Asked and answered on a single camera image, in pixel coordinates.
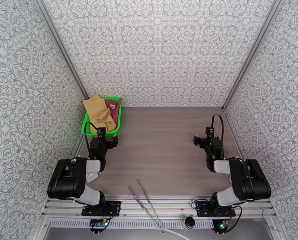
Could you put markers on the red tank top blue trim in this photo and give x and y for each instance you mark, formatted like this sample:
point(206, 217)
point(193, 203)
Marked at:
point(112, 106)

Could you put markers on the tan garment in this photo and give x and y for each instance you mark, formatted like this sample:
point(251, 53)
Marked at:
point(97, 111)

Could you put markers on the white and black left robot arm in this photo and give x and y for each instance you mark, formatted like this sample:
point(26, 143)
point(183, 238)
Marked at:
point(66, 179)

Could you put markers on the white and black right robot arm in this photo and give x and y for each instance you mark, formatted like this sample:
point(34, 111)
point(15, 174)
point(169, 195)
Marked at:
point(248, 181)

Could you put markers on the green plastic mesh basket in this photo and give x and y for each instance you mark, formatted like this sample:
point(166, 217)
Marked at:
point(87, 126)

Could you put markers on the white grey plastic holder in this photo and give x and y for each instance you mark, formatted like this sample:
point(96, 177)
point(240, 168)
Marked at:
point(91, 177)

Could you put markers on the small circuit board blue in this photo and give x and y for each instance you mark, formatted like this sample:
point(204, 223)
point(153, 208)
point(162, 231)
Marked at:
point(98, 224)

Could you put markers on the long metal tweezers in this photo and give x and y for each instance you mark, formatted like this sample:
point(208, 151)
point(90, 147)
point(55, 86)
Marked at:
point(148, 205)

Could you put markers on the black round push button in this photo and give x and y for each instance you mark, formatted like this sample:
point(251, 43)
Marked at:
point(189, 221)

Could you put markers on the small circuit board green light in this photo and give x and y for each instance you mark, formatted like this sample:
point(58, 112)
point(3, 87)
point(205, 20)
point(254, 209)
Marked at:
point(223, 226)

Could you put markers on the white plastic tube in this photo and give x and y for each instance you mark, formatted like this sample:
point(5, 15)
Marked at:
point(178, 234)

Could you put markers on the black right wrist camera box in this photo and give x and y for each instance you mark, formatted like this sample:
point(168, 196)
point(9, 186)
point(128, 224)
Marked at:
point(209, 133)

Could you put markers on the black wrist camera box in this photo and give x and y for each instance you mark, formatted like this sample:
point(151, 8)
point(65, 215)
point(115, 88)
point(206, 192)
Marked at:
point(101, 133)
point(209, 133)

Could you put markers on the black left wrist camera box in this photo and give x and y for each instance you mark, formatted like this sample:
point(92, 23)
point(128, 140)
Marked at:
point(101, 133)

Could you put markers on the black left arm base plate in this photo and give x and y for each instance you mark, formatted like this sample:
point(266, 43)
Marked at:
point(112, 208)

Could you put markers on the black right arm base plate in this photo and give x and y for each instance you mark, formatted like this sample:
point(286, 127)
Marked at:
point(202, 209)

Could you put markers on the aluminium mounting rail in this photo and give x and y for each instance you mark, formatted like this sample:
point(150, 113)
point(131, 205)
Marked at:
point(176, 205)

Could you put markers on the aluminium frame post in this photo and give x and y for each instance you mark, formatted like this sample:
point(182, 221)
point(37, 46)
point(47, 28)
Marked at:
point(61, 50)
point(251, 55)

